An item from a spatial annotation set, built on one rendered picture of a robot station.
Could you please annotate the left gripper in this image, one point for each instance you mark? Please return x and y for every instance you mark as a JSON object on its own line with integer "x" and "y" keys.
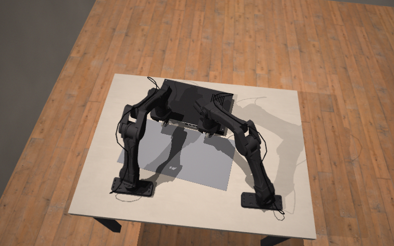
{"x": 163, "y": 115}

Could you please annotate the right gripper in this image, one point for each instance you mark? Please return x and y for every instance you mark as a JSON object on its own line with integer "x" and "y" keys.
{"x": 203, "y": 127}

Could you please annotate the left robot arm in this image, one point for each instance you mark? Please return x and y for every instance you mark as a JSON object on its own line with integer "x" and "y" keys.
{"x": 132, "y": 133}

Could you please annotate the grey flat mat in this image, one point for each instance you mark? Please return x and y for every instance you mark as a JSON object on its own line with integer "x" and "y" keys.
{"x": 186, "y": 154}

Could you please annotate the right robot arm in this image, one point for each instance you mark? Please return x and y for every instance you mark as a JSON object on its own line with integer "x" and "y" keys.
{"x": 244, "y": 145}

